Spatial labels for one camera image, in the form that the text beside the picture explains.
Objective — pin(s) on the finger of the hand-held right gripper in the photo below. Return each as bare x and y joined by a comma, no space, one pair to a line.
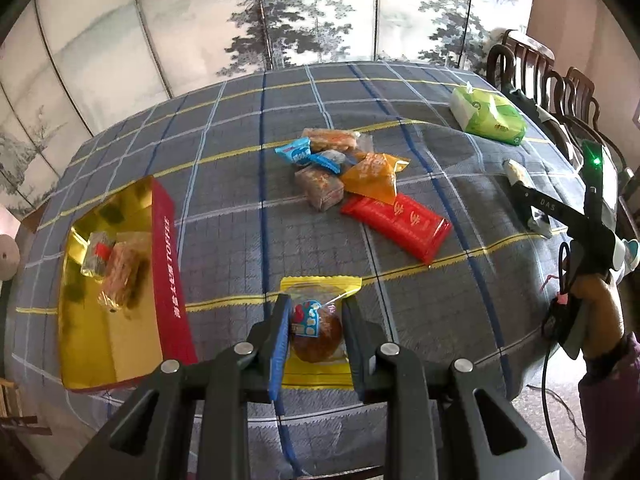
542,227
550,204

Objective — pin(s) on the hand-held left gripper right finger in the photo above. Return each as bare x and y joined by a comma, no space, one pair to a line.
351,345

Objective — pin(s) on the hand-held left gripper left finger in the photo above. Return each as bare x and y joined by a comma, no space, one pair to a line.
279,345

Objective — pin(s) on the yellow pastry packet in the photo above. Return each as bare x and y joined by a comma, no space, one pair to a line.
320,330

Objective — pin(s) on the red snack packet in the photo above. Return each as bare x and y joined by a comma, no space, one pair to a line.
400,220

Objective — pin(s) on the red and gold tin box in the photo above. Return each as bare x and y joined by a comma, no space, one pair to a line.
125,350

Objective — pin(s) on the orange snack packet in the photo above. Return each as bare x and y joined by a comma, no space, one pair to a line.
372,175

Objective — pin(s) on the person's right forearm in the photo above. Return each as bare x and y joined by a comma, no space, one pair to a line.
612,410

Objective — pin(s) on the person's right hand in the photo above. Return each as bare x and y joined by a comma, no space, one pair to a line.
600,310

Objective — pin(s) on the green tissue pack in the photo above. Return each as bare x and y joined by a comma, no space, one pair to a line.
492,117

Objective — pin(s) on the grey plaid tablecloth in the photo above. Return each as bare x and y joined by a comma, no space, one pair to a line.
450,310

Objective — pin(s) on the dark wooden chair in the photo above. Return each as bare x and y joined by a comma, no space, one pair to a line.
537,52
582,85

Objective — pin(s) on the brown cake packet in box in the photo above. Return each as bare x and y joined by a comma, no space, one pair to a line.
122,275

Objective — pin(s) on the dark blue snack packet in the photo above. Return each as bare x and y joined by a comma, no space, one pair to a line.
327,159

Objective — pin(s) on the light blue snack packet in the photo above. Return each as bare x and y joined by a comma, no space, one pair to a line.
297,152

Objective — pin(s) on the brown cake packet red label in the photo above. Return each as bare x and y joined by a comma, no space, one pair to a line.
97,260

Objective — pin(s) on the clear orange cake packet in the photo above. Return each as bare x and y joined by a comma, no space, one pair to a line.
332,138

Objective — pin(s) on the light wooden stool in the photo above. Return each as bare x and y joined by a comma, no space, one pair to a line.
12,410

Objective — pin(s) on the round wooden disc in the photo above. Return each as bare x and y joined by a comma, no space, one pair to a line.
7,257

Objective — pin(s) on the painted folding screen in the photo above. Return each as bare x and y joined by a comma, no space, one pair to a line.
200,25

